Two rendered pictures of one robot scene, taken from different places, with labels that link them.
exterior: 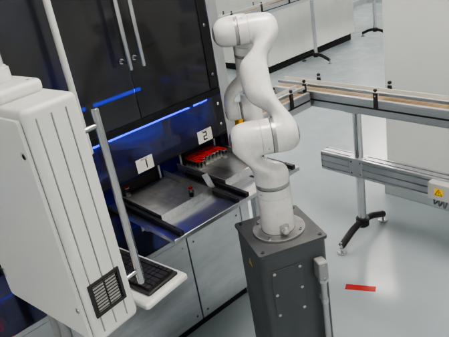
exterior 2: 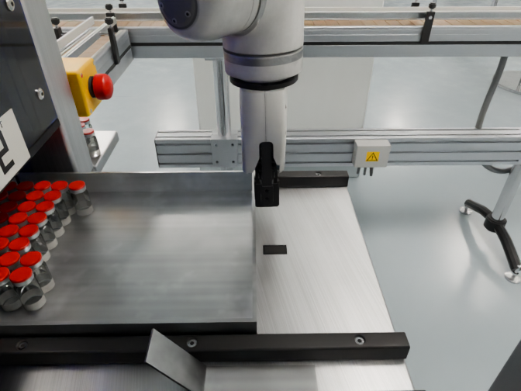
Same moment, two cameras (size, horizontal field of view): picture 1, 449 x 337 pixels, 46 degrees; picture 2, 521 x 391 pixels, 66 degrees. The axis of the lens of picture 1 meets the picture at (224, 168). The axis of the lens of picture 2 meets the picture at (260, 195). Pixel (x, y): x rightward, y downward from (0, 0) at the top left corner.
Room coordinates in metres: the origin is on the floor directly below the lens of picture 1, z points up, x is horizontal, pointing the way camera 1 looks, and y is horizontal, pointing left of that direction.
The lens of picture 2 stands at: (1.86, 0.19, 1.22)
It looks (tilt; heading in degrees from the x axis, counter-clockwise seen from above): 36 degrees down; 307
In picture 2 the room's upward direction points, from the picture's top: straight up
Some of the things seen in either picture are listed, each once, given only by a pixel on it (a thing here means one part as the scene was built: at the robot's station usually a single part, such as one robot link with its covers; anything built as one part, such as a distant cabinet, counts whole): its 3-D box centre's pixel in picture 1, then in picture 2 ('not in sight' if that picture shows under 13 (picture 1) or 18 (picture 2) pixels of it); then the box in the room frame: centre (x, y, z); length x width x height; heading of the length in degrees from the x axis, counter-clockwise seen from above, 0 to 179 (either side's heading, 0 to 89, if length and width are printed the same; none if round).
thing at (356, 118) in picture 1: (359, 170); (225, 155); (2.76, -0.78, 0.46); 0.09 x 0.09 x 0.77; 38
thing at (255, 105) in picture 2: not in sight; (264, 114); (2.11, -0.16, 1.03); 0.10 x 0.08 x 0.11; 128
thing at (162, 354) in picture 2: (216, 184); (236, 364); (1.99, 0.05, 0.91); 0.14 x 0.03 x 0.06; 38
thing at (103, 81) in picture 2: not in sight; (99, 87); (2.43, -0.14, 0.99); 0.04 x 0.04 x 0.04; 38
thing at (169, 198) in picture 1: (163, 194); not in sight; (2.00, 0.27, 0.90); 0.34 x 0.26 x 0.04; 38
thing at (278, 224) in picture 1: (275, 206); not in sight; (1.64, -0.16, 0.95); 0.19 x 0.19 x 0.18
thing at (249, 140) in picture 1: (258, 154); not in sight; (1.64, -0.12, 1.16); 0.19 x 0.12 x 0.24; 90
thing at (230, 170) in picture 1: (221, 163); (114, 241); (2.21, 0.01, 0.90); 0.34 x 0.26 x 0.04; 38
